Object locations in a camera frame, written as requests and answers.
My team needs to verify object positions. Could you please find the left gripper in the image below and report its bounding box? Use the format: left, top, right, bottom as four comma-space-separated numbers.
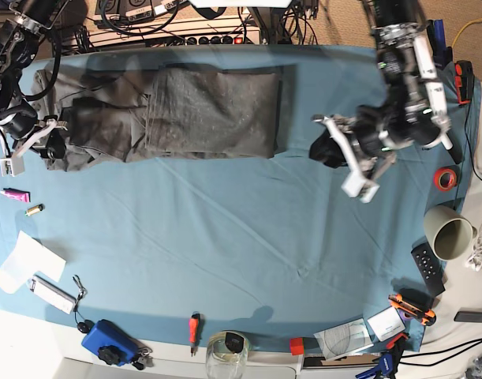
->
308, 108, 406, 204

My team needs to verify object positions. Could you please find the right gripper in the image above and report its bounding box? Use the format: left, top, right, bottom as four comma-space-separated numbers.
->
0, 104, 67, 177

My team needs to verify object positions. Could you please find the grey T-shirt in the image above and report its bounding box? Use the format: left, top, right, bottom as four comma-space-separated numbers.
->
32, 66, 281, 171

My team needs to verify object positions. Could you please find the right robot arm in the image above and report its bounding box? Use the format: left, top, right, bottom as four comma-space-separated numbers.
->
0, 1, 68, 177

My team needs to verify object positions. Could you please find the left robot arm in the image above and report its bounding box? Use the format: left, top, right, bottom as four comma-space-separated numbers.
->
309, 1, 453, 203

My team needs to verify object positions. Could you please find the pink tube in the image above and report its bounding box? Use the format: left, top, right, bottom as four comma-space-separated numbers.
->
0, 188, 31, 203

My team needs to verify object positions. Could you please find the white paper sheet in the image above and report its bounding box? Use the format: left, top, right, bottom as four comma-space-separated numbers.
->
0, 231, 66, 294

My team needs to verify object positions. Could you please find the red tape roll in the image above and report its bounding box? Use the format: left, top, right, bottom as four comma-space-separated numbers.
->
433, 167, 458, 192

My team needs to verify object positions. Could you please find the white black marker pen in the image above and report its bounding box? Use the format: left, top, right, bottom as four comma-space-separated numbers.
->
441, 130, 463, 164

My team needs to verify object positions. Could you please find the blue table cloth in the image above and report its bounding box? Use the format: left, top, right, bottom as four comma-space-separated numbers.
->
0, 45, 473, 351

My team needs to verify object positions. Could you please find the beige mug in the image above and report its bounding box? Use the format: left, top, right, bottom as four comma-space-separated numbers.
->
423, 205, 477, 261

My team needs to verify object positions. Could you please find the black remote control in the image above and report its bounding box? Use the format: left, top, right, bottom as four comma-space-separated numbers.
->
411, 242, 445, 298

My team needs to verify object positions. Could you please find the white rectangular device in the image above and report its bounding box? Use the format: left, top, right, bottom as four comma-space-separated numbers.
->
27, 276, 76, 314

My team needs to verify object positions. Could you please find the black orange tool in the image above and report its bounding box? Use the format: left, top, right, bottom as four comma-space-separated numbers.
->
454, 60, 475, 105

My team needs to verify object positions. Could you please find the white small box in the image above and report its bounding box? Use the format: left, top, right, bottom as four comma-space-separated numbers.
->
368, 306, 405, 342

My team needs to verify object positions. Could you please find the printed paper booklet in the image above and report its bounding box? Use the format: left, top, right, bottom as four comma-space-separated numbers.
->
314, 318, 374, 360

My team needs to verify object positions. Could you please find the orange utility knife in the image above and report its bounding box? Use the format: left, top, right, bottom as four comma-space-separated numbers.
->
388, 294, 436, 327

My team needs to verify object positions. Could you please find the red cube block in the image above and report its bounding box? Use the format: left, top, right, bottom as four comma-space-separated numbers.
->
290, 337, 305, 356

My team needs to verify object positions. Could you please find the black power brick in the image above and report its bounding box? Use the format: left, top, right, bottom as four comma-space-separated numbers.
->
454, 310, 482, 324

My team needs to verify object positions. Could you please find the black power strip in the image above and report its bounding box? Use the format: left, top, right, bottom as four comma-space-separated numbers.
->
173, 35, 245, 46

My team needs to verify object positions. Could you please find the blue clamp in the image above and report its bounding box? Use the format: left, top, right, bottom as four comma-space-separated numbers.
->
355, 332, 409, 379

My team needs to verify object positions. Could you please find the blue box with knob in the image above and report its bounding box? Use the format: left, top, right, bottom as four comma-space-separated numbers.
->
81, 319, 139, 366

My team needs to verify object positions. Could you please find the red screwdriver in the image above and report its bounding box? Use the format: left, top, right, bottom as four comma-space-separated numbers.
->
189, 313, 201, 357

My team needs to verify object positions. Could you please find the glass jar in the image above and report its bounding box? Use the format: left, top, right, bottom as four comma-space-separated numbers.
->
206, 331, 251, 379

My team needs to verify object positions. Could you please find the black lanyard with clip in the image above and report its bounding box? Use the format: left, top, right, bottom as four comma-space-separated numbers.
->
72, 275, 92, 333

